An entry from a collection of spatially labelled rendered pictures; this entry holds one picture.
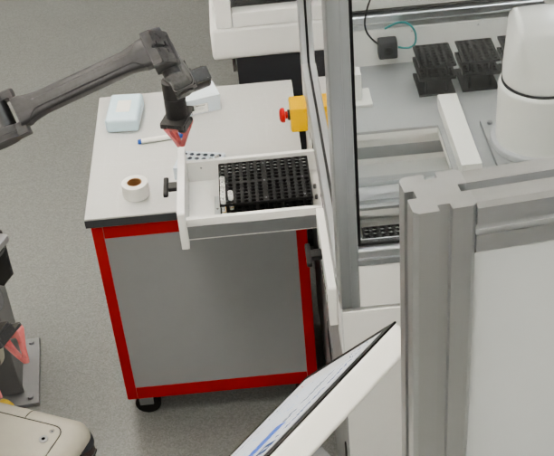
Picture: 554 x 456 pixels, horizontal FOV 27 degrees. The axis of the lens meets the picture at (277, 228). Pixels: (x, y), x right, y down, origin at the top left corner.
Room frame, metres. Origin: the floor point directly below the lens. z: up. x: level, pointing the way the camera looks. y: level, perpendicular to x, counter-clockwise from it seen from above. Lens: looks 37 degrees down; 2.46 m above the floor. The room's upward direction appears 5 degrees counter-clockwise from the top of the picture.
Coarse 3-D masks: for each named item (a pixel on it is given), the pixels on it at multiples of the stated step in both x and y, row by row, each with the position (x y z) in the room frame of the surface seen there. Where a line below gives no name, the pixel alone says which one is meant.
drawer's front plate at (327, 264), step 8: (320, 208) 2.09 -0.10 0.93; (320, 216) 2.06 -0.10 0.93; (320, 224) 2.03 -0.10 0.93; (320, 232) 2.00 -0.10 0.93; (320, 240) 1.98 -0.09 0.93; (328, 240) 1.97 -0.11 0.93; (320, 248) 1.99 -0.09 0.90; (328, 248) 1.94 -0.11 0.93; (328, 256) 1.91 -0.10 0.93; (328, 264) 1.89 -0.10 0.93; (328, 272) 1.86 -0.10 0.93; (328, 280) 1.83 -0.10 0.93; (328, 288) 1.81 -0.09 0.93; (328, 296) 1.82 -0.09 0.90; (336, 296) 1.81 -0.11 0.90; (328, 304) 1.84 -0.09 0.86; (336, 304) 1.81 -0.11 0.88; (336, 312) 1.81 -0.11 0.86; (336, 320) 1.81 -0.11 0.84
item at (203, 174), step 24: (192, 168) 2.38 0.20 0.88; (216, 168) 2.38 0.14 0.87; (312, 168) 2.38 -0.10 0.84; (192, 192) 2.34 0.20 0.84; (216, 192) 2.33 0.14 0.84; (312, 192) 2.29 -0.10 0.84; (192, 216) 2.23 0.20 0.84; (216, 216) 2.14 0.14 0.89; (240, 216) 2.14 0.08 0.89; (264, 216) 2.14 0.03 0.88; (288, 216) 2.14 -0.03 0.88; (312, 216) 2.14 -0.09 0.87
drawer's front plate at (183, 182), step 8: (184, 152) 2.38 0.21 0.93; (184, 160) 2.34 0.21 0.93; (184, 168) 2.31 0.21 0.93; (184, 176) 2.27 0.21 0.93; (184, 184) 2.24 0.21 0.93; (184, 192) 2.21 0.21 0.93; (184, 200) 2.18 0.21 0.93; (184, 208) 2.14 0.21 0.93; (184, 216) 2.12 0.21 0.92; (184, 224) 2.12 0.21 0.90; (184, 232) 2.12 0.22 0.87; (184, 240) 2.12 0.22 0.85; (184, 248) 2.12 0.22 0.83
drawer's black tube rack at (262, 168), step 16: (256, 160) 2.36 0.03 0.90; (272, 160) 2.35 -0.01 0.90; (288, 160) 2.34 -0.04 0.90; (304, 160) 2.34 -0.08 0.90; (240, 176) 2.29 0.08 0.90; (256, 176) 2.28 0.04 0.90; (272, 176) 2.28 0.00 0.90; (288, 176) 2.27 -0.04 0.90; (304, 176) 2.27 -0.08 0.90; (240, 192) 2.23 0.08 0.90; (256, 192) 2.22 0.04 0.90; (272, 192) 2.21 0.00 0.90; (288, 192) 2.21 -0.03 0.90; (304, 192) 2.20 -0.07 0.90; (240, 208) 2.21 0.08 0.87; (256, 208) 2.19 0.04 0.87; (272, 208) 2.19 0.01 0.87
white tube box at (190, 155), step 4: (188, 152) 2.58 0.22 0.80; (192, 152) 2.58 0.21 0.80; (196, 152) 2.58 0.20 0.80; (200, 152) 2.57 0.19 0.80; (204, 152) 2.57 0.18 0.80; (208, 152) 2.57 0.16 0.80; (212, 152) 2.57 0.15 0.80; (216, 152) 2.57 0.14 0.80; (188, 156) 2.56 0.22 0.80; (192, 156) 2.56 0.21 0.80; (196, 156) 2.56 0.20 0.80; (200, 156) 2.56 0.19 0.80; (204, 156) 2.57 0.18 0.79; (208, 156) 2.55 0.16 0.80; (212, 156) 2.56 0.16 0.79; (220, 156) 2.56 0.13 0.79; (224, 156) 2.55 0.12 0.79; (188, 160) 2.54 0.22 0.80; (176, 164) 2.53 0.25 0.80; (176, 168) 2.51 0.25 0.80; (176, 172) 2.51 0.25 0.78; (176, 176) 2.51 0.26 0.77
